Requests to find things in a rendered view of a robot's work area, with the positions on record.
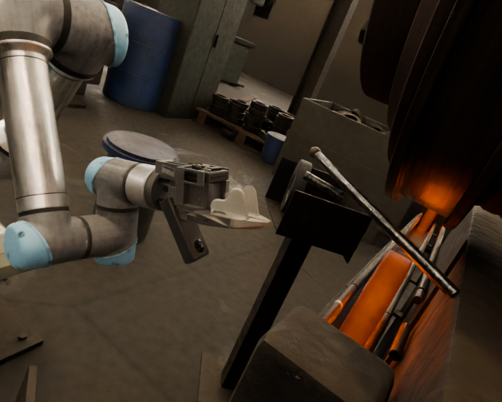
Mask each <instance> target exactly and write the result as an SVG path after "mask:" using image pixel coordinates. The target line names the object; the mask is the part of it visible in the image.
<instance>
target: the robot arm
mask: <svg viewBox="0 0 502 402"><path fill-rule="evenodd" d="M127 50H128V27H127V23H126V21H125V17H124V15H123V14H122V13H121V11H120V10H119V9H117V8H116V7H115V6H113V5H110V4H108V3H107V2H105V1H103V0H0V95H1V101H2V111H3V116H4V120H0V179H12V180H13V183H14V193H15V199H16V204H17V210H18V221H17V222H16V223H11V224H10V225H9V226H8V227H7V228H6V230H5V233H4V239H5V241H4V243H3V246H4V251H5V254H6V258H7V260H8V262H9V263H10V265H11V266H13V267H14V268H16V269H18V270H31V269H36V268H42V267H44V268H46V267H50V266H52V265H56V264H61V263H65V262H72V261H77V260H81V259H87V258H94V261H95V262H96V263H98V264H100V265H102V266H123V265H126V264H129V263H130V262H131V261H132V260H133V259H134V257H135V250H136V244H137V226H138V215H139V207H145V208H148V209H151V210H159V211H163V212H164V215H165V218H166V219H167V222H168V225H169V227H170V229H171V232H172V235H173V237H174V239H175V241H176V245H177V246H178V249H179V251H180V254H181V256H182V259H183V260H184V263H185V264H190V263H193V262H196V261H198V260H199V259H201V258H203V257H205V256H207V255H208V254H209V249H208V246H207V244H206V242H205V240H204V237H203V235H202V233H201V230H200V227H199V225H198V224H202V225H206V226H211V227H222V228H233V229H242V230H258V229H261V228H264V227H268V226H270V225H271V221H270V220H269V219H267V218H265V217H263V216H261V215H260V214H259V209H258V202H257V195H256V190H255V189H254V188H253V187H252V186H249V185H247V186H245V187H244V189H243V190H241V189H239V188H233V189H232V190H231V192H230V194H229V196H228V197H227V198H225V195H226V193H227V192H229V185H230V180H228V179H229V170H230V168H225V167H217V166H213V165H208V164H202V163H198V162H193V163H189V164H191V165H189V164H181V163H177V162H176V160H156V166H154V165H150V164H142V163H137V162H134V161H130V160H124V159H122V158H119V157H115V158H113V157H107V156H102V157H99V158H96V159H95V160H93V161H92V162H91V163H90V164H89V166H88V167H87V169H86V171H85V183H86V185H87V188H88V189H89V190H90V191H91V192H92V193H93V194H94V195H96V196H97V206H96V214H95V215H83V216H72V217H70V210H69V200H68V195H67V190H66V184H65V174H64V168H63V163H62V158H61V147H60V142H59V136H58V130H57V120H58V118H59V117H60V115H61V114H62V113H63V111H64V110H65V108H66V106H67V105H68V103H69V102H70V101H71V99H72V98H73V96H74V94H75V93H76V91H77V90H78V88H79V87H80V85H81V83H82V82H83V81H88V80H92V79H93V78H94V77H96V75H97V74H98V73H99V72H100V70H101V68H102V67H103V66H105V65H106V66H107V67H109V68H112V67H117V66H118V65H120V64H121V63H122V61H123V60H124V59H125V55H126V53H127Z"/></svg>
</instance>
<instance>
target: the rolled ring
mask: <svg viewBox="0 0 502 402"><path fill-rule="evenodd" d="M436 215H437V213H436V212H435V211H432V210H430V209H428V210H427V211H426V213H425V215H424V217H423V219H422V220H421V222H420V223H419V225H418V227H417V229H416V231H418V232H420V233H422V234H423V235H424V234H425V232H426V231H427V230H428V228H429V226H430V224H431V223H432V221H433V220H434V218H435V217H436Z"/></svg>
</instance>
